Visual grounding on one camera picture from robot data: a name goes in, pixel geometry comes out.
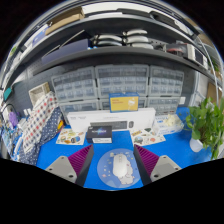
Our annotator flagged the small colourful sticker sheet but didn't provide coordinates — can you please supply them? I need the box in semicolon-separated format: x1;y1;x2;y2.
55;128;87;146

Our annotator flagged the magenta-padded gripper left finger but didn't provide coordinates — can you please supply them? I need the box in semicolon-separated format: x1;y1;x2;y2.
45;144;95;187

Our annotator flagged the yellow and blue box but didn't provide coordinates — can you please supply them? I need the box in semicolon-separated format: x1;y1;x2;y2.
108;92;140;113

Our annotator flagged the checked and dotted cloth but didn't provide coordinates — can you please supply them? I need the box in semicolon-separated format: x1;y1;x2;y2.
13;91;64;166

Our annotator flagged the white computer mouse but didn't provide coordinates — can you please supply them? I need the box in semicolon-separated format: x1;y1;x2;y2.
112;152;129;178

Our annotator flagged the dark shelf unit with items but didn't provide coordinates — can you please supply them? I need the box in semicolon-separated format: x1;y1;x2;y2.
3;1;224;91

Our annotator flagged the green plant in white pot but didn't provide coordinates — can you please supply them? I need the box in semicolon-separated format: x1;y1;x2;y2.
185;97;224;160

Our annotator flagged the round bunny-print mouse pad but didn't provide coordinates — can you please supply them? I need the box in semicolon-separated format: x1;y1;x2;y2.
96;148;141;189

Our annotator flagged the large colourful sticker sheet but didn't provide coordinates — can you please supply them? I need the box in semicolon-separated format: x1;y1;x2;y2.
129;128;167;147

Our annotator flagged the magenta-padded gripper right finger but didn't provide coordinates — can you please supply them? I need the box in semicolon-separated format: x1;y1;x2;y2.
133;144;183;186

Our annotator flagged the white keyboard box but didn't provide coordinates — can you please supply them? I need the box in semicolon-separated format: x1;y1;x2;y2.
66;107;157;133

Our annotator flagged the small purple object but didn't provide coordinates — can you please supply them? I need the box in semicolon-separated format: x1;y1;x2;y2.
8;110;18;128

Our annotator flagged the small black box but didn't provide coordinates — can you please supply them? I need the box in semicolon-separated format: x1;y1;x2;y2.
85;125;113;144

